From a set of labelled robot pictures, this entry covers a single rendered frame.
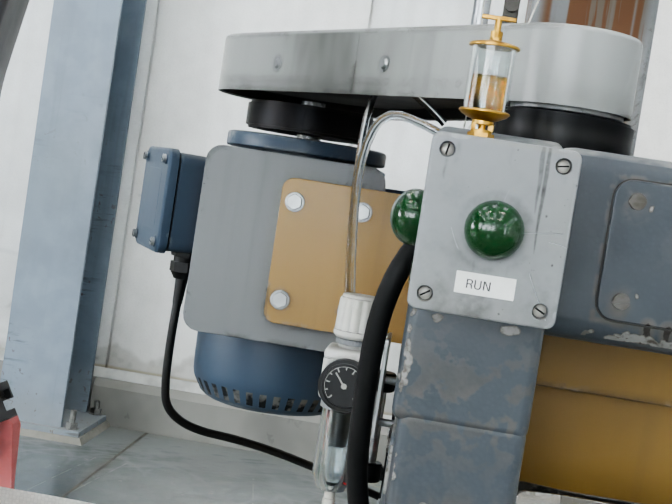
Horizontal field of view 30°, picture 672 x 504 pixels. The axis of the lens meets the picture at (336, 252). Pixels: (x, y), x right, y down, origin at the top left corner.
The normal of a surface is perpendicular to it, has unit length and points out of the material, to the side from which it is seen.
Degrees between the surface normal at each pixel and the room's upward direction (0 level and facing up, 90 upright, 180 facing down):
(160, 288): 90
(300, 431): 90
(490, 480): 90
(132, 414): 90
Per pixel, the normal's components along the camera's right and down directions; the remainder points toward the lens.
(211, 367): -0.73, -0.06
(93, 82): -0.09, 0.04
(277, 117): -0.46, -0.03
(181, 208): 0.35, 0.11
